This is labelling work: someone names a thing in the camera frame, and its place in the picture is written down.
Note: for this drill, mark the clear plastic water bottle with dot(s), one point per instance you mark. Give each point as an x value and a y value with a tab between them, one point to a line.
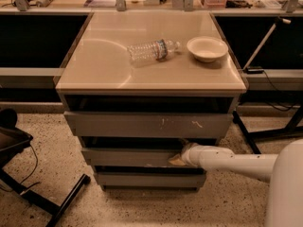
150	52

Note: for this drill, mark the white bowl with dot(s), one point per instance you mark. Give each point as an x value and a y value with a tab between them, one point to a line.
207	49

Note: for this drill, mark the grey drawer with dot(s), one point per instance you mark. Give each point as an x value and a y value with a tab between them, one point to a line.
145	180
128	157
149	125

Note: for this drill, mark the black stand right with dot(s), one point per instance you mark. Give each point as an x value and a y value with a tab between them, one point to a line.
292	129

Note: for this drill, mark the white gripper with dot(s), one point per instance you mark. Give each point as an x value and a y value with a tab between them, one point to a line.
189	155

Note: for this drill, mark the black stand left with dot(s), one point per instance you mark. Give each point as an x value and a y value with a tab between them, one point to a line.
14	141

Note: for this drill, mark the grey bottom drawer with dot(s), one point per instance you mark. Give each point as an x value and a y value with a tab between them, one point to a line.
145	180

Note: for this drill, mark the grey three-drawer cabinet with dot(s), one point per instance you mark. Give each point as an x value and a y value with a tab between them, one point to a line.
99	78

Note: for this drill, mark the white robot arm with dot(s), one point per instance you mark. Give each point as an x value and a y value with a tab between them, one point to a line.
283	171

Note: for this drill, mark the black stand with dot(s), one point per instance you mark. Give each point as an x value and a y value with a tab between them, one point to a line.
14	141
292	129

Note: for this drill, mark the grey top drawer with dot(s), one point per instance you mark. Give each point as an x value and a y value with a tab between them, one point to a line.
149	125

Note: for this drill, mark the white pole with black base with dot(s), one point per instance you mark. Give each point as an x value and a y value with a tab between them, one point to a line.
278	20

